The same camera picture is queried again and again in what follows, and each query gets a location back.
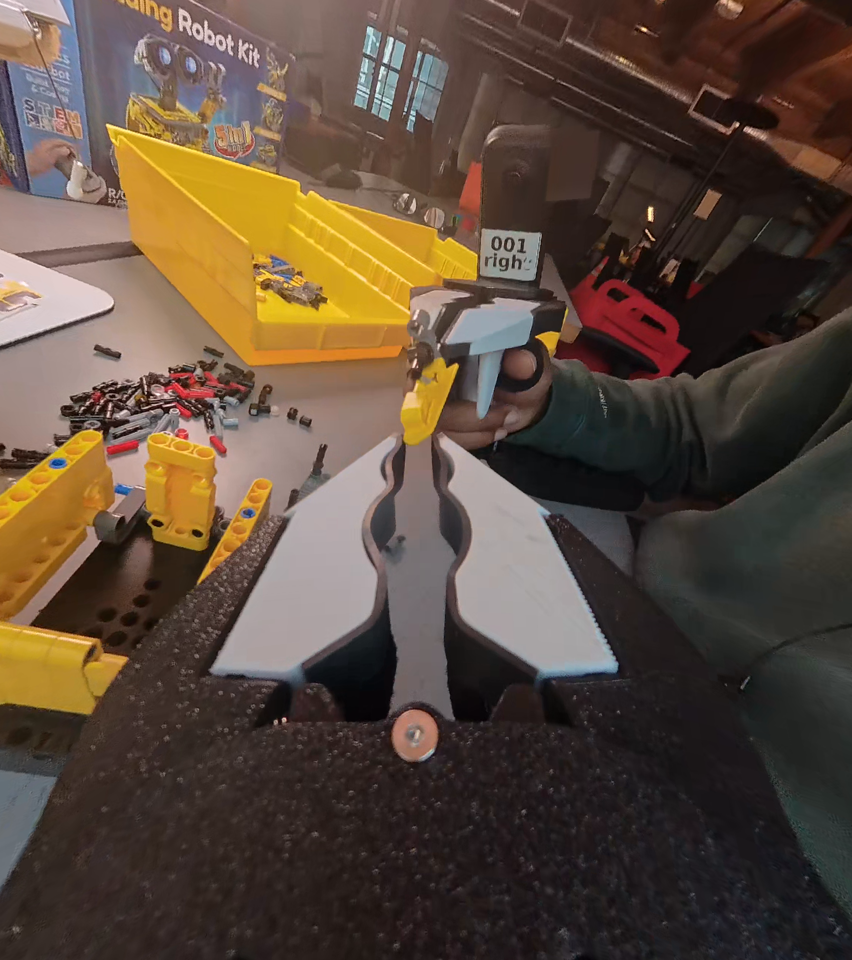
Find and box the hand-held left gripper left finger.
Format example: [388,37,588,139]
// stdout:
[210,433,406,687]

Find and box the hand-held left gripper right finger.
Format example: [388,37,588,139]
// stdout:
[432,433,619,685]

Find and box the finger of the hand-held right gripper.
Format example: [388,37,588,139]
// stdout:
[407,287,488,357]
[437,298,539,364]

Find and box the yellow grey lego arm assembly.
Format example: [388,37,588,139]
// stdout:
[399,330,461,448]

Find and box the grey grille yellow lego subassembly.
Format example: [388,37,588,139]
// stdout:
[287,442,331,515]

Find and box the heap of lego parts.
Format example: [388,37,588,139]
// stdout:
[252,253,329,310]

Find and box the pile of small lego pins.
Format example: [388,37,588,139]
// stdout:
[0,358,258,472]

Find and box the yellow black lego robot build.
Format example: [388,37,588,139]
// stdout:
[0,401,274,774]

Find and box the person's right hand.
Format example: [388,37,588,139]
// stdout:
[439,345,556,453]

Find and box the yellow plastic parts bin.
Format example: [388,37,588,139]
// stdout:
[107,123,445,369]
[426,225,569,360]

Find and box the red plastic case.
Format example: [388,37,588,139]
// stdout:
[568,258,691,378]

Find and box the paned window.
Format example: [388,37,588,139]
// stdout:
[354,24,451,135]

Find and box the black tripod stand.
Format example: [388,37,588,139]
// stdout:
[651,97,781,264]

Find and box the person's green sweatshirt torso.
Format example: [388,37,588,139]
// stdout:
[636,390,852,960]

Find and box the blue robot kit box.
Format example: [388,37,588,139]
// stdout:
[72,0,298,210]

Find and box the white instruction booklet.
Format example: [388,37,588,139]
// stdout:
[0,228,115,366]

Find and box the blue toy box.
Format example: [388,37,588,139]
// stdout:
[0,22,97,202]

